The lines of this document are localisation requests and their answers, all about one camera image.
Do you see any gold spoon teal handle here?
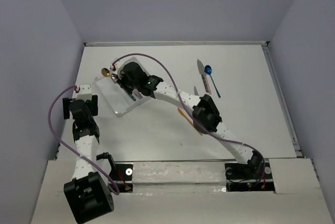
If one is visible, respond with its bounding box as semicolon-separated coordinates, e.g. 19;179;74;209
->
101;68;111;77

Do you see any knife with teal handle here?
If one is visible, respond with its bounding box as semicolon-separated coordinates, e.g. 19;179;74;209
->
194;86;199;96

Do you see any silver spoon pink handle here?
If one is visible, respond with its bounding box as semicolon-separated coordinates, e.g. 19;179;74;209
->
133;89;142;99

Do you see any silver spoon teal handle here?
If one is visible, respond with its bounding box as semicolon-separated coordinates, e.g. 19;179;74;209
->
110;73;136;101

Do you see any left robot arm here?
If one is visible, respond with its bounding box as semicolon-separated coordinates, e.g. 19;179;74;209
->
63;95;116;223

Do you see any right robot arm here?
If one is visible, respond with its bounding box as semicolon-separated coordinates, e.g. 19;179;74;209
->
110;61;265;180

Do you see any white divided cutlery tray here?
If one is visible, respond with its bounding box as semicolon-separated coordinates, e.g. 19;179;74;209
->
96;57;151;117

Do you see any orange plastic knife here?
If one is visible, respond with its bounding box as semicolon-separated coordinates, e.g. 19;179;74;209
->
177;107;203;136

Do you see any blue spoon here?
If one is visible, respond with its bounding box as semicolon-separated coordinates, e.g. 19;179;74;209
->
204;65;221;98

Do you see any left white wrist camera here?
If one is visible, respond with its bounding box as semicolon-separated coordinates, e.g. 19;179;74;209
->
74;84;92;101

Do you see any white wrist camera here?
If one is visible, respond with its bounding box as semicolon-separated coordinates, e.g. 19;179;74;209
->
109;59;125;79
74;84;92;101

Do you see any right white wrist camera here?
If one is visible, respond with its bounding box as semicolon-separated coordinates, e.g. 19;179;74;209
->
109;59;125;79

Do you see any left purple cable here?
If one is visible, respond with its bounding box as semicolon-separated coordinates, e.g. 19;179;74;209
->
48;85;120;196

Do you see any purple cable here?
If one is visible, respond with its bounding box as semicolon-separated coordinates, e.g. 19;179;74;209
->
48;85;120;196
109;53;266;188

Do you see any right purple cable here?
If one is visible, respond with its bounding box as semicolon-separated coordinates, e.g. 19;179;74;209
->
109;53;266;188

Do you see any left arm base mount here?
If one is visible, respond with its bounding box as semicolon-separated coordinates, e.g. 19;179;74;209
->
96;152;133;193

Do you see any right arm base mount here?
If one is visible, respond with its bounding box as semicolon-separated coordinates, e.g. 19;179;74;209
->
225;162;275;192

